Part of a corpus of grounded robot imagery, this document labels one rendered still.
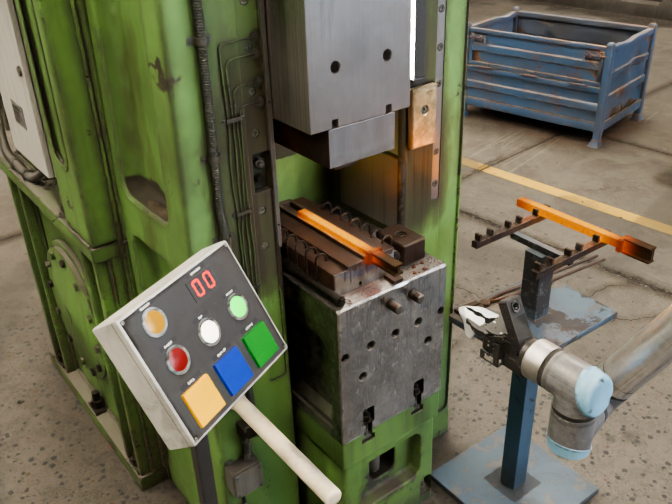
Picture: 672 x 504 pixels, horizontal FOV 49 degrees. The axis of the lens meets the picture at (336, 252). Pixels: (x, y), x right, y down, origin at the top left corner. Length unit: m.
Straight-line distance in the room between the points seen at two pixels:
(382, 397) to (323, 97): 0.89
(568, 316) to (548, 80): 3.48
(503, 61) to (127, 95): 4.08
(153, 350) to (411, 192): 1.01
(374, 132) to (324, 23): 0.31
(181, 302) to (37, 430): 1.72
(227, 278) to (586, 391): 0.75
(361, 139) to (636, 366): 0.78
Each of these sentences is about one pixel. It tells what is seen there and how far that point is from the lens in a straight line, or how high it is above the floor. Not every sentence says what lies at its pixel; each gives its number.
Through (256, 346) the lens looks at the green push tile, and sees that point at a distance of 1.57.
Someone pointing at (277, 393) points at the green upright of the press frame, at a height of 0.57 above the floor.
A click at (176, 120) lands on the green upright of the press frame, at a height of 1.42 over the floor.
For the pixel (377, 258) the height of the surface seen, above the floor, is 1.01.
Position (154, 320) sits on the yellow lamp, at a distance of 1.42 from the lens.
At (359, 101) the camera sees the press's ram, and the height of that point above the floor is 1.41.
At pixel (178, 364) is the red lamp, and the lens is 1.43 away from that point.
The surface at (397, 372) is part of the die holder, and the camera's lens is 2.10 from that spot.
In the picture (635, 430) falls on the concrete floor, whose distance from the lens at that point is 3.01.
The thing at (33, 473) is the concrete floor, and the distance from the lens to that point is 2.94.
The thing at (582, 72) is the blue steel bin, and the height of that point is 0.50.
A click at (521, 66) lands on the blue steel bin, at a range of 5.66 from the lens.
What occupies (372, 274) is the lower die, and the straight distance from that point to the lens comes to 1.94.
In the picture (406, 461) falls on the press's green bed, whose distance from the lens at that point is 2.47.
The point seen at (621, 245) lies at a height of 0.97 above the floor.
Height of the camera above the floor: 1.94
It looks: 29 degrees down
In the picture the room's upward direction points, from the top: 2 degrees counter-clockwise
